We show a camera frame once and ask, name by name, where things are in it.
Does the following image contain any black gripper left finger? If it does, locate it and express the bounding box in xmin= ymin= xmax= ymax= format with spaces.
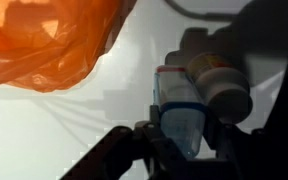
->
xmin=60 ymin=105 xmax=198 ymax=180

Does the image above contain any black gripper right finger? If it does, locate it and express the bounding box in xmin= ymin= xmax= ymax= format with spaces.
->
xmin=202 ymin=109 xmax=285 ymax=180

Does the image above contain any blue clear plastic container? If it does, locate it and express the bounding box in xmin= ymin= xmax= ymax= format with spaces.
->
xmin=152 ymin=64 xmax=208 ymax=159

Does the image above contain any orange plastic bag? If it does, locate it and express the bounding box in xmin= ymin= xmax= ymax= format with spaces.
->
xmin=0 ymin=0 xmax=138 ymax=94

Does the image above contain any orange label vitamin bottle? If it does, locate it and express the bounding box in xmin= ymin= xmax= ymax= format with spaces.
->
xmin=185 ymin=52 xmax=254 ymax=125

